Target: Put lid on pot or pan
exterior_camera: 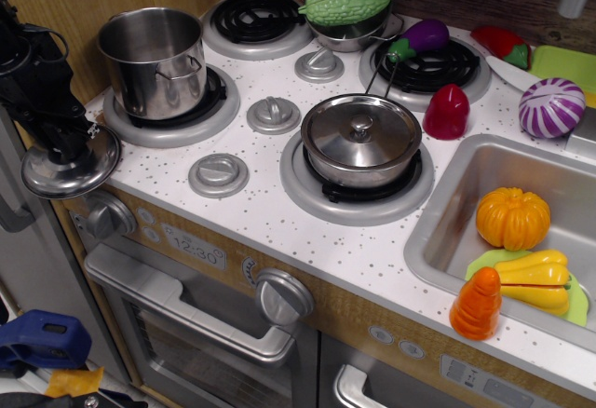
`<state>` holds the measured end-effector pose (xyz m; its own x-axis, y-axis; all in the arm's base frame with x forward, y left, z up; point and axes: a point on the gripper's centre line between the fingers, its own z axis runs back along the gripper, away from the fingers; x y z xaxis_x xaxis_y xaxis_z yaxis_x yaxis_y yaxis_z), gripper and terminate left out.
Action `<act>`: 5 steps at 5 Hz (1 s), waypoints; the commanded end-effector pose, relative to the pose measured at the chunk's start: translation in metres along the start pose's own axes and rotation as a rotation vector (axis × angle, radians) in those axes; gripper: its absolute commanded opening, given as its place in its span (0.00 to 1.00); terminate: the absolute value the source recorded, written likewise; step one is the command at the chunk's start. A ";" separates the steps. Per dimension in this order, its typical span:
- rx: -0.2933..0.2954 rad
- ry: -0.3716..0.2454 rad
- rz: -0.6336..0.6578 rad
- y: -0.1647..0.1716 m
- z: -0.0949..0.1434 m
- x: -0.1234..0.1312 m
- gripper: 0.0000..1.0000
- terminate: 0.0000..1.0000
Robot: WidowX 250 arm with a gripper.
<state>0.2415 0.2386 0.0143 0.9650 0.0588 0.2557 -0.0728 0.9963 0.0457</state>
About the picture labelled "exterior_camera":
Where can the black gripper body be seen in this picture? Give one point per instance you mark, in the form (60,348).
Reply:
(63,121)

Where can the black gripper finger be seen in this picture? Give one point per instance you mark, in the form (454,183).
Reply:
(60,149)
(83,137)

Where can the large steel pot lid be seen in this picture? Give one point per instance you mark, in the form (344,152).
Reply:
(48,175)

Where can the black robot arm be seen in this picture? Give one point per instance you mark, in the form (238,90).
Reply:
(36,86)

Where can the tall steel stock pot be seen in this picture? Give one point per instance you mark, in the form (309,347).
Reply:
(155,60)

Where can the steel frying pan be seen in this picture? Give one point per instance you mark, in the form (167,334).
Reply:
(355,177)

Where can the small steel pan lid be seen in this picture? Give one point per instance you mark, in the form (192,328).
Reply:
(360,135)

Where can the steel bowl pan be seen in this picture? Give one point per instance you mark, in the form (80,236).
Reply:
(358,36)

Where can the grey oven knob left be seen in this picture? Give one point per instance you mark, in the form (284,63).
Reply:
(108,215)

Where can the grey oven knob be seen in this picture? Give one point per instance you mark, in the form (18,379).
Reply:
(108,215)
(281,298)

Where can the grey stovetop knob front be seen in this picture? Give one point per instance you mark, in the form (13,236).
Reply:
(218,175)

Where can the grey stovetop knob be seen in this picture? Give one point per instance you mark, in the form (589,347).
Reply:
(273,116)
(321,66)
(218,175)

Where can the front left stove burner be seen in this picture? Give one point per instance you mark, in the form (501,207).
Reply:
(216,110)

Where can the stove burner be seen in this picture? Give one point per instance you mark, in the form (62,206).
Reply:
(256,30)
(216,110)
(306,191)
(414,82)

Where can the blue plastic clamp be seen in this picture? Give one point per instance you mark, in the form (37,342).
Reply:
(41,339)

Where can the grey stovetop knob middle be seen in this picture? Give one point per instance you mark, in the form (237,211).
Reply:
(273,116)

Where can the back left stove burner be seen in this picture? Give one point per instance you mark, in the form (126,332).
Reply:
(256,30)

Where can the yellow cloth piece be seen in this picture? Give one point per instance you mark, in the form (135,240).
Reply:
(74,382)

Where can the grey stovetop knob rear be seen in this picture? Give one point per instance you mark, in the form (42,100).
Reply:
(321,66)

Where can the grey oven knob right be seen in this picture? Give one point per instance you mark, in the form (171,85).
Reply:
(281,298)

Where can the green toy bitter gourd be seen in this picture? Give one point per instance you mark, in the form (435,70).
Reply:
(330,13)

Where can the front right stove burner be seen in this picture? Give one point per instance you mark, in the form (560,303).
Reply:
(306,191)

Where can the purple toy eggplant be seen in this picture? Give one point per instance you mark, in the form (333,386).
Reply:
(423,36)

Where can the red toy pepper half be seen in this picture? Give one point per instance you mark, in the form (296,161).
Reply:
(447,114)

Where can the grey toy sink basin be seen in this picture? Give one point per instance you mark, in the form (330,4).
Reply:
(445,240)

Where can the back right stove burner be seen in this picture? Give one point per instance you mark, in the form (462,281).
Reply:
(414,82)

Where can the red toy chili pepper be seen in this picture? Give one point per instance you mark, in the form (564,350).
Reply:
(504,44)

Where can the orange toy carrot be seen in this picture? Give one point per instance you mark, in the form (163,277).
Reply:
(476,309)

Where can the orange toy pumpkin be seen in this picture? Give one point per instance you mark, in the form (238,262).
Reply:
(512,219)

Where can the white toy knife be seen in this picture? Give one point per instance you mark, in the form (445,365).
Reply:
(516,77)

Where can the purple white toy onion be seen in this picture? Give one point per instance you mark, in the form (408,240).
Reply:
(551,108)

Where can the green plastic cutting board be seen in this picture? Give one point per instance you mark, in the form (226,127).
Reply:
(579,67)

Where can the yellow toy bell pepper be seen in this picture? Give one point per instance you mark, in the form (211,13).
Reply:
(538,279)

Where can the light green plastic plate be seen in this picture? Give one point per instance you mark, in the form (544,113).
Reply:
(579,302)

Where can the grey oven door handle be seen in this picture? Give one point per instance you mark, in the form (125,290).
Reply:
(158,291)

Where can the grey dishwasher door handle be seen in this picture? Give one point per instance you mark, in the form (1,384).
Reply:
(349,387)

